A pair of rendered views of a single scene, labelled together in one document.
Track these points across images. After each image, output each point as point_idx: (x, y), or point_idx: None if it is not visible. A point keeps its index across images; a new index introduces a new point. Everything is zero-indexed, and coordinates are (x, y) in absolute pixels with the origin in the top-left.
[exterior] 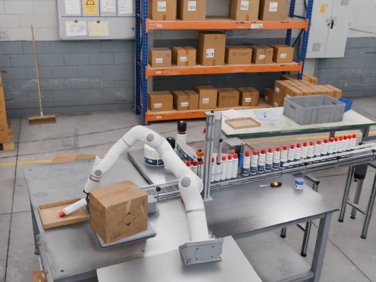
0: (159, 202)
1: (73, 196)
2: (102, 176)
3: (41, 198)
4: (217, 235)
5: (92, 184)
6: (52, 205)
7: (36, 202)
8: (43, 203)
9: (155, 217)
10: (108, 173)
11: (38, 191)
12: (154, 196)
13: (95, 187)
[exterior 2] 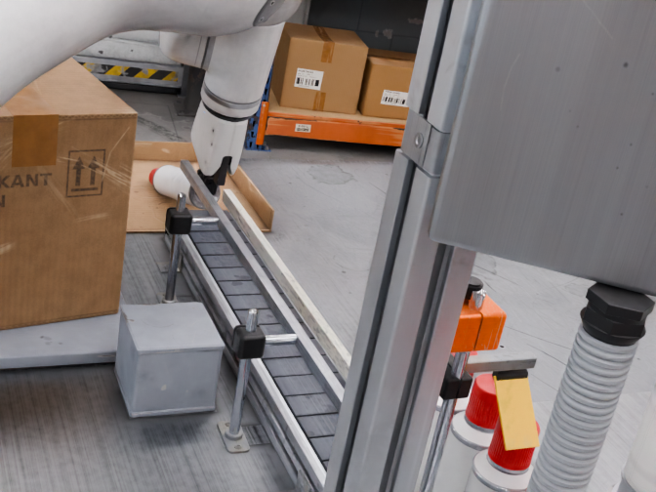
0: (251, 444)
1: (319, 223)
2: (230, 102)
3: (305, 174)
4: None
5: (202, 113)
6: (234, 175)
7: (272, 164)
8: (263, 174)
9: (69, 404)
10: (570, 319)
11: (355, 173)
12: (269, 394)
13: (204, 139)
